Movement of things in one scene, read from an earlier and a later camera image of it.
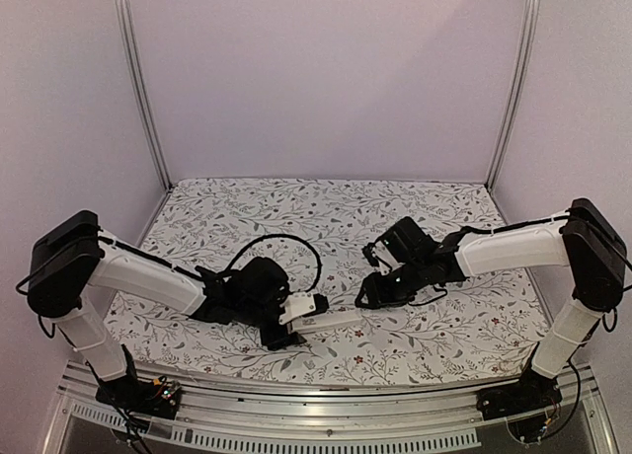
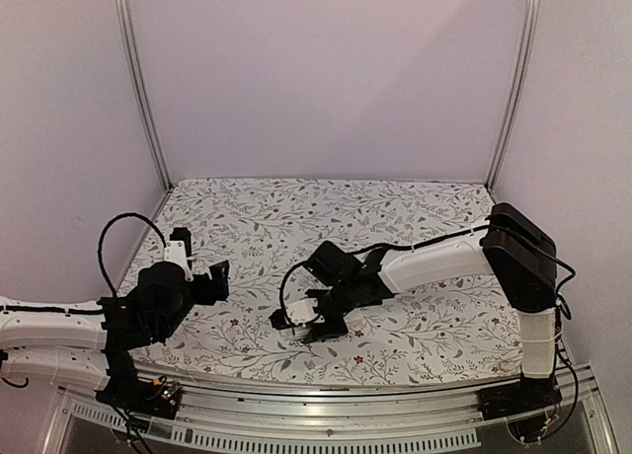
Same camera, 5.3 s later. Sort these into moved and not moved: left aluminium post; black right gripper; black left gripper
Moved: black right gripper; black left gripper
Not moved: left aluminium post
